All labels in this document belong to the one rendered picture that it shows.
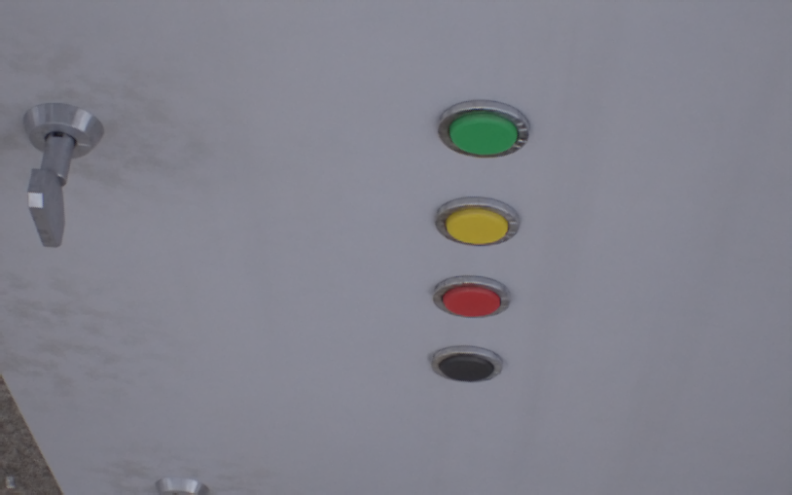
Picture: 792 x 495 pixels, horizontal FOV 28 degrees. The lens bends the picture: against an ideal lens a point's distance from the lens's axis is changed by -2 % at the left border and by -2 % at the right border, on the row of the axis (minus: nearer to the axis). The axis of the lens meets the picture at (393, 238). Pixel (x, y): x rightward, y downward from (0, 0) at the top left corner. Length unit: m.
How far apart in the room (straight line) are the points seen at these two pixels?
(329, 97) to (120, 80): 0.07
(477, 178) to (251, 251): 0.10
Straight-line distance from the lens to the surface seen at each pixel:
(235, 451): 0.80
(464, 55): 0.50
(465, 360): 0.68
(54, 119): 0.55
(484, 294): 0.62
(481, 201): 0.57
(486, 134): 0.53
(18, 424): 1.78
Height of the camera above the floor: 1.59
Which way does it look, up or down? 60 degrees down
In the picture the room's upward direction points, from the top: 1 degrees counter-clockwise
